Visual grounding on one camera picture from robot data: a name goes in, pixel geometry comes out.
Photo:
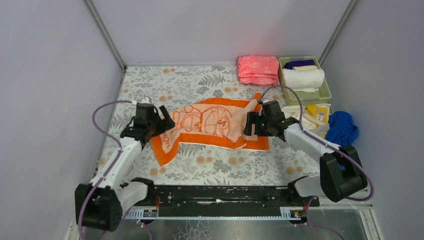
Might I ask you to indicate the pink folded towel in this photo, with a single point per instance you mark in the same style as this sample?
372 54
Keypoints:
261 70

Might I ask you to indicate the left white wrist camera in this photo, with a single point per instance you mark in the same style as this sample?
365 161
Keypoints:
145 100

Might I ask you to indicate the white rolled towel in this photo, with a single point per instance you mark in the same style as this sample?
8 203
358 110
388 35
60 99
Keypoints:
308 81

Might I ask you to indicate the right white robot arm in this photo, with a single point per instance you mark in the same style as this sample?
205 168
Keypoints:
340 170

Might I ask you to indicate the cream rolled towel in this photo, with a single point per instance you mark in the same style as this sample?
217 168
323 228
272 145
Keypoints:
305 68

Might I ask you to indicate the blue crumpled towel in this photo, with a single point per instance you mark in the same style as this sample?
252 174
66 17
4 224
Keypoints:
342 130

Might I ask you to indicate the floral tablecloth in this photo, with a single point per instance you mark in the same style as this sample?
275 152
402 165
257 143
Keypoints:
178 86

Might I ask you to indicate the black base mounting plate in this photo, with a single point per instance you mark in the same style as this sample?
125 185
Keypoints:
224 201

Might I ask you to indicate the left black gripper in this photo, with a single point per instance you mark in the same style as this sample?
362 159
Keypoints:
158 122

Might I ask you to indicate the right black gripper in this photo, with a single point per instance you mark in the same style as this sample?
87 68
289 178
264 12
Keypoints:
253 124

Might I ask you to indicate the orange cartoon towel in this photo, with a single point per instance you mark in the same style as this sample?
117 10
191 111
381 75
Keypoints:
217 121

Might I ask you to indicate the purple rolled towel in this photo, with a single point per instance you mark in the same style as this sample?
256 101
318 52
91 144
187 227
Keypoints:
299 63

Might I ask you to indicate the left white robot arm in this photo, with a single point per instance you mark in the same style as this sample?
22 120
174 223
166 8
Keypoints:
101 203

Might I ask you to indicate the yellow white crumpled towel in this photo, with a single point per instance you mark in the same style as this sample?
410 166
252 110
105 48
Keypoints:
315 117

